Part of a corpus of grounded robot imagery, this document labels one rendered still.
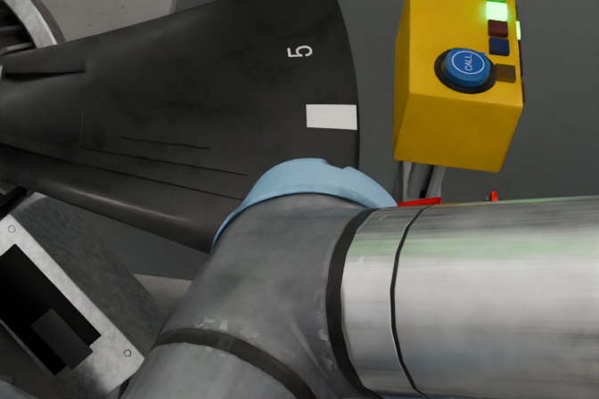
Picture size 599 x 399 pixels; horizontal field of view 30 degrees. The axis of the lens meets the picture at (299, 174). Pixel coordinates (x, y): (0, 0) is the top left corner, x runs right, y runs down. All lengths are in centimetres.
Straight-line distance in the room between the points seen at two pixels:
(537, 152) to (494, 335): 137
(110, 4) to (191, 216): 68
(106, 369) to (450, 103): 36
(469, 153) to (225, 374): 63
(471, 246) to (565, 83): 126
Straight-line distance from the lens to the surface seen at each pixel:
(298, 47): 74
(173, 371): 41
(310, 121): 71
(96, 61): 75
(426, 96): 96
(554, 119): 170
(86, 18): 131
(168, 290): 210
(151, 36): 75
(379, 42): 158
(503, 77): 98
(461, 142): 100
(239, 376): 41
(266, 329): 42
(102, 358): 85
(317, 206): 45
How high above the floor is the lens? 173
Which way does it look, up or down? 49 degrees down
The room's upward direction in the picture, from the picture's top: 8 degrees clockwise
